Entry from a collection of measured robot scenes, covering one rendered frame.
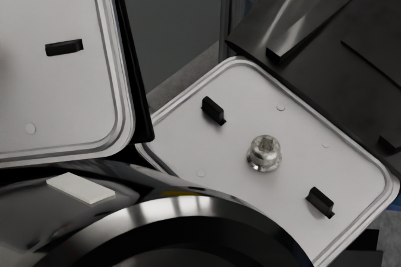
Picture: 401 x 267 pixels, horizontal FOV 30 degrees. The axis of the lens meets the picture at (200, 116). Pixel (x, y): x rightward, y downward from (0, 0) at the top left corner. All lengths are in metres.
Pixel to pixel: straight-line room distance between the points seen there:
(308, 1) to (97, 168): 0.14
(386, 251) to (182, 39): 1.24
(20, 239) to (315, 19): 0.17
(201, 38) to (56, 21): 1.51
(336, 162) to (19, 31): 0.13
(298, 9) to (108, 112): 0.13
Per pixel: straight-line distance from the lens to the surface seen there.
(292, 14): 0.32
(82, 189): 0.20
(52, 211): 0.19
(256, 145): 0.28
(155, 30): 1.56
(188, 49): 1.71
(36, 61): 0.22
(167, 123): 0.30
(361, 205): 0.28
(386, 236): 0.47
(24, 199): 0.21
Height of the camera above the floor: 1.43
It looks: 56 degrees down
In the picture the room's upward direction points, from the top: 1 degrees clockwise
